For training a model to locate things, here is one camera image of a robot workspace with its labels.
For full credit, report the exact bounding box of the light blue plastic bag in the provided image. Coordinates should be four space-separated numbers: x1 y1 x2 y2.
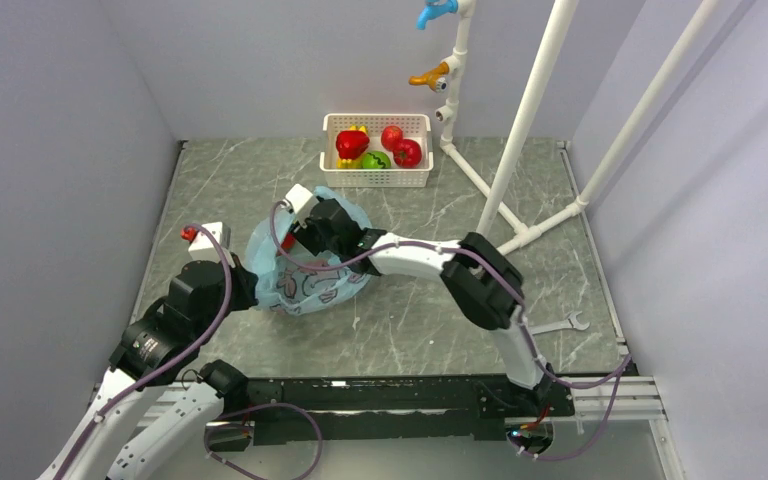
243 184 372 316

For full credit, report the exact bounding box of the red fake bell pepper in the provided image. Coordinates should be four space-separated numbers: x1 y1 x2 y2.
335 129 370 161

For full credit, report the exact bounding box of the red fake tomato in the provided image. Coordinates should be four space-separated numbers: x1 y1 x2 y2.
392 139 423 169

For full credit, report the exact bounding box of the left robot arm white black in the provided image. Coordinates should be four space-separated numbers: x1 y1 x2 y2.
41 253 257 479

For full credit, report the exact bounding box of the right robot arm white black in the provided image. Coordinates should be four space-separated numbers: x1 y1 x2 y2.
281 196 553 415

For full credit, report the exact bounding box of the yellow fake banana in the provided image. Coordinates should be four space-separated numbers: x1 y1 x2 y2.
337 125 368 169

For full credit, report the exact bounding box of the green fake watermelon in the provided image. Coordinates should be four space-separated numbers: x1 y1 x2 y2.
360 150 392 170

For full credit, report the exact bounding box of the red fake apple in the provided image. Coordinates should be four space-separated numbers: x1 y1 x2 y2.
380 125 404 151

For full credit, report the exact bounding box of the white plastic basket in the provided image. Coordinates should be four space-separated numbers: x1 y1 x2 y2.
319 113 434 188

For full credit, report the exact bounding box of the orange faucet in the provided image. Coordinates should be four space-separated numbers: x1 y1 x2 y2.
408 62 450 93

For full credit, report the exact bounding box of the blue faucet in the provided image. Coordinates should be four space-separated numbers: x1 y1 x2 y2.
416 0 459 30

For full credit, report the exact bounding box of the silver wrench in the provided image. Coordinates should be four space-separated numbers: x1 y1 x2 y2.
529 311 590 335

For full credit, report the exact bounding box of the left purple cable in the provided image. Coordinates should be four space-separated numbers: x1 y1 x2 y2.
52 223 234 480

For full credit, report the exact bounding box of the purple cable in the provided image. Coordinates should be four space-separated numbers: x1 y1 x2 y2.
52 223 234 480
269 201 634 392

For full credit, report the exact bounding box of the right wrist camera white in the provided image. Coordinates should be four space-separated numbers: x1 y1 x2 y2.
283 184 319 228

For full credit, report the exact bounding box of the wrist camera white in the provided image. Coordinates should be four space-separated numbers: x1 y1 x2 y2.
283 184 319 228
180 222 234 265

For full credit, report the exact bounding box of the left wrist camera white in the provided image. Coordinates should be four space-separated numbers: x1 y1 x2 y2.
180 222 234 265

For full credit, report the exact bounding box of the white PVC pipe frame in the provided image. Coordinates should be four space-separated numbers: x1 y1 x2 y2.
433 1 720 255

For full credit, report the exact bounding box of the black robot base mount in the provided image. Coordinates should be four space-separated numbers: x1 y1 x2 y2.
224 374 575 446

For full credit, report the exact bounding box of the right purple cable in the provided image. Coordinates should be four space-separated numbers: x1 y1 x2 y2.
269 201 634 392

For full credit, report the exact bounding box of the aluminium rail frame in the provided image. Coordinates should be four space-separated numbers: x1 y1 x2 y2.
138 375 669 459

